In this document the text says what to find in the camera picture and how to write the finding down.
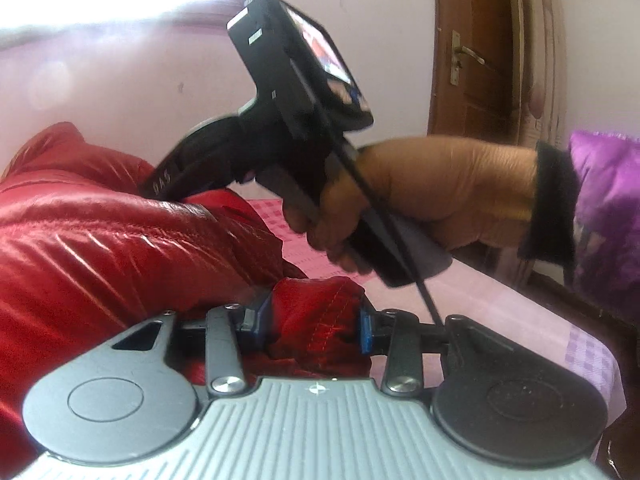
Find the brown wooden door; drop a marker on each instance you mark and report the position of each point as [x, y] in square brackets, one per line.
[475, 5]

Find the purple shiny garment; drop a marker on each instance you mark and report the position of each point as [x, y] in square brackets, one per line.
[610, 200]

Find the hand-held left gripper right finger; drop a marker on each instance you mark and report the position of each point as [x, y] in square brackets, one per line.
[365, 332]

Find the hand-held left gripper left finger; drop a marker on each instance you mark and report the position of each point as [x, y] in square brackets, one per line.
[262, 322]

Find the person's right hand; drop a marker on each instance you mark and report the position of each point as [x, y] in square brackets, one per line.
[450, 185]

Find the pink checkered bed sheet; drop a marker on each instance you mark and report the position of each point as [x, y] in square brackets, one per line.
[470, 295]

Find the red puffer jacket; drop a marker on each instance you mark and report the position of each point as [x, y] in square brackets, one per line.
[100, 240]

